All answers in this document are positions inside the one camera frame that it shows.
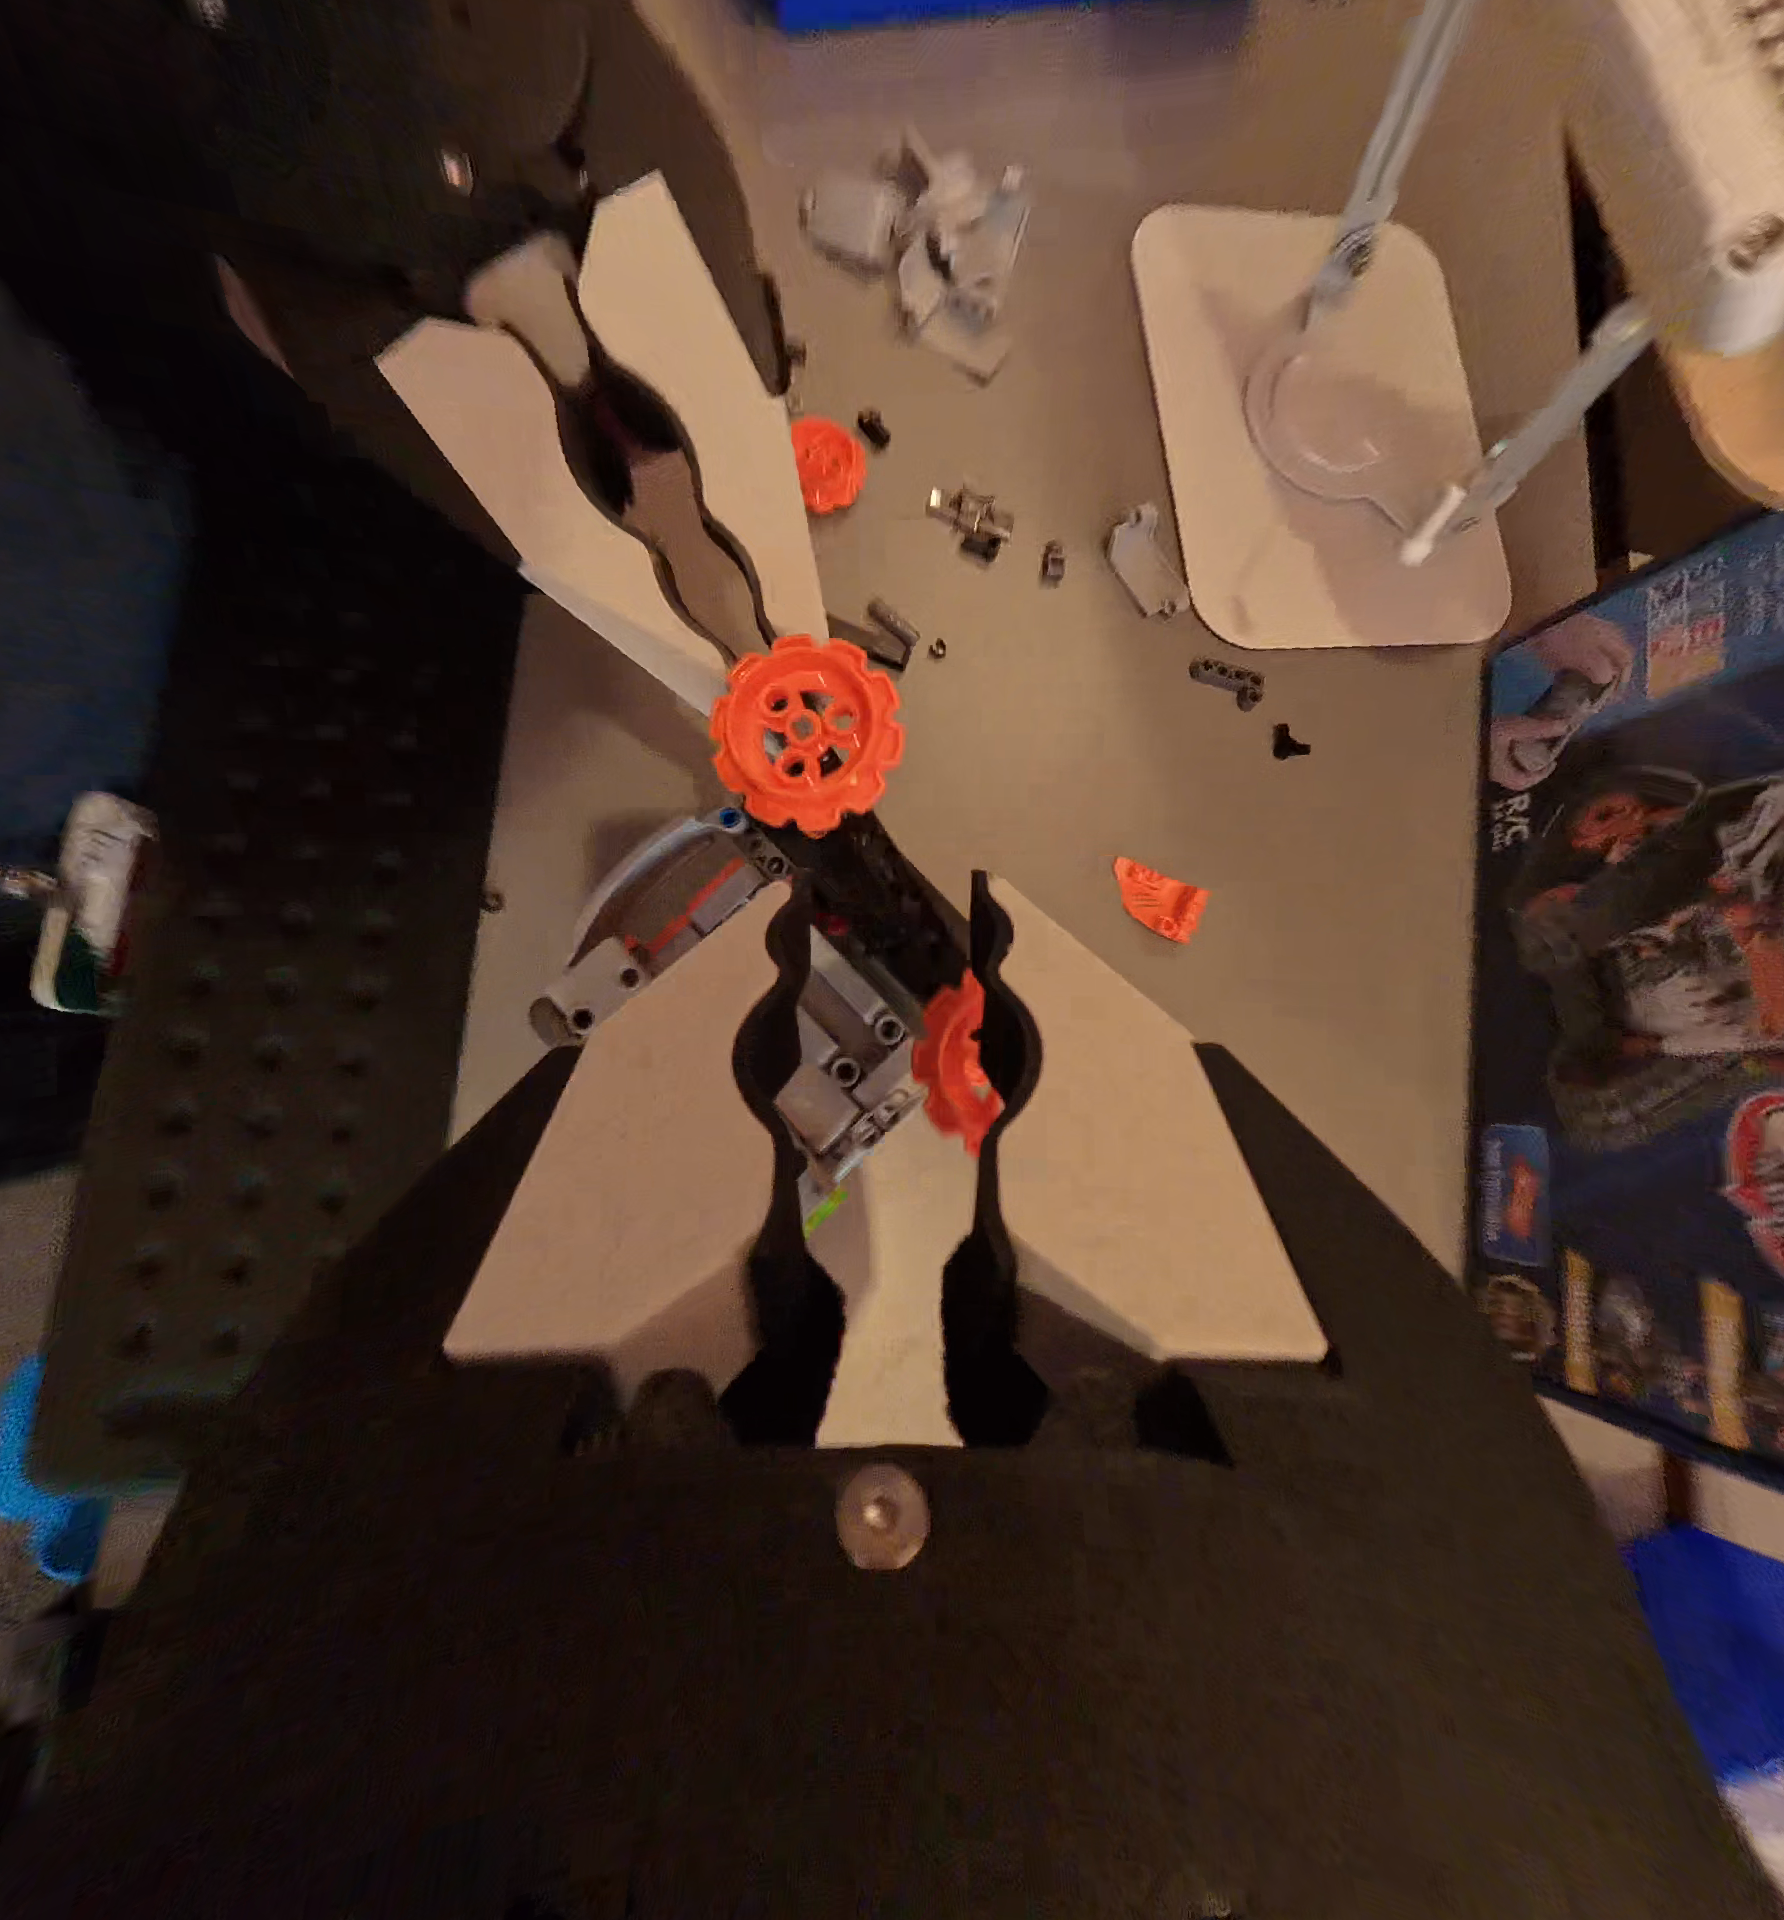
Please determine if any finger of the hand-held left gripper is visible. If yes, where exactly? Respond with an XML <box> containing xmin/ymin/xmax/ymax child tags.
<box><xmin>377</xmin><ymin>300</ymin><xmax>759</xmax><ymax>722</ymax></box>
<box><xmin>579</xmin><ymin>172</ymin><xmax>835</xmax><ymax>647</ymax></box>

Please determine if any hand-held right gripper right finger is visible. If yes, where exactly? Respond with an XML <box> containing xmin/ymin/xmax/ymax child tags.
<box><xmin>954</xmin><ymin>877</ymin><xmax>1336</xmax><ymax>1440</ymax></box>

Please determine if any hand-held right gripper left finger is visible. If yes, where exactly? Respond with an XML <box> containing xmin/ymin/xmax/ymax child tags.
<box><xmin>444</xmin><ymin>901</ymin><xmax>805</xmax><ymax>1412</ymax></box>

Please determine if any building kit robot model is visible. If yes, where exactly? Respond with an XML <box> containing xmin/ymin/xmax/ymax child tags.
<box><xmin>527</xmin><ymin>631</ymin><xmax>1014</xmax><ymax>1203</ymax></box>

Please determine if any small orange gear wheel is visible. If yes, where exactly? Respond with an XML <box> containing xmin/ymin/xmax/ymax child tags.
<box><xmin>787</xmin><ymin>415</ymin><xmax>870</xmax><ymax>518</ymax></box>

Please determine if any cluster of grey panel pieces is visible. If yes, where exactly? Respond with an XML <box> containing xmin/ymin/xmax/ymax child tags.
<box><xmin>805</xmin><ymin>127</ymin><xmax>1030</xmax><ymax>383</ymax></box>

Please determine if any orange panel piece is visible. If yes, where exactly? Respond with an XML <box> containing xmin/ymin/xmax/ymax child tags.
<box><xmin>1112</xmin><ymin>854</ymin><xmax>1208</xmax><ymax>948</ymax></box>

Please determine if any dark perforated tray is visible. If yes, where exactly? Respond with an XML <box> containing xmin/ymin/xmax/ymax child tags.
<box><xmin>24</xmin><ymin>540</ymin><xmax>535</xmax><ymax>1471</ymax></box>

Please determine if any blue storage bin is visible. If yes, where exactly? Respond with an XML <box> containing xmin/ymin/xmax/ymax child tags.
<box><xmin>759</xmin><ymin>0</ymin><xmax>1255</xmax><ymax>37</ymax></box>

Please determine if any grey panel piece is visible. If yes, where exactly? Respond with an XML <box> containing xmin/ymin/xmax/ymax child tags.
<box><xmin>1105</xmin><ymin>501</ymin><xmax>1194</xmax><ymax>623</ymax></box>

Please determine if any blue robot kit box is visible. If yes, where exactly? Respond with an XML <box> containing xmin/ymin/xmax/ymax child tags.
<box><xmin>1471</xmin><ymin>512</ymin><xmax>1784</xmax><ymax>1517</ymax></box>

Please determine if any blue plastic crate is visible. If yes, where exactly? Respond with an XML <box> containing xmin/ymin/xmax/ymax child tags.
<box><xmin>1628</xmin><ymin>1515</ymin><xmax>1784</xmax><ymax>1803</ymax></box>

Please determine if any white rod with round tip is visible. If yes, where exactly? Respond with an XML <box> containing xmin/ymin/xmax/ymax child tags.
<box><xmin>1399</xmin><ymin>286</ymin><xmax>1674</xmax><ymax>565</ymax></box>

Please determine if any open instruction booklet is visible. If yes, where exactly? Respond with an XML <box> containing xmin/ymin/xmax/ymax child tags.
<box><xmin>1613</xmin><ymin>0</ymin><xmax>1784</xmax><ymax>332</ymax></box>

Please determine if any white lamp base plate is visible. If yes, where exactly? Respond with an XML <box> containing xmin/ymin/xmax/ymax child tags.
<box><xmin>1132</xmin><ymin>205</ymin><xmax>1515</xmax><ymax>653</ymax></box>

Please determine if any black key ring clip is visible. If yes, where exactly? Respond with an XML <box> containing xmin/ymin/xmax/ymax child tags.
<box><xmin>0</xmin><ymin>787</ymin><xmax>158</xmax><ymax>1022</ymax></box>

